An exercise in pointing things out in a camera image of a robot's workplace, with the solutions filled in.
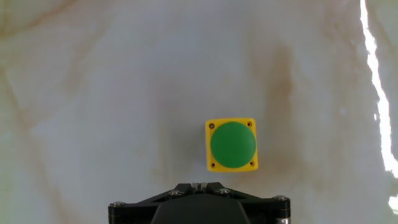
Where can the glossy marble pattern sheet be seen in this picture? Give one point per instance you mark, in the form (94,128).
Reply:
(124,93)

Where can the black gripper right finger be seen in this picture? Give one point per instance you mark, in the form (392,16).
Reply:
(280,210)

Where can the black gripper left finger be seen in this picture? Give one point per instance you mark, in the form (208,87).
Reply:
(119,213)

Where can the green button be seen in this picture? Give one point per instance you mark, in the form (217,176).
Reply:
(233,144)

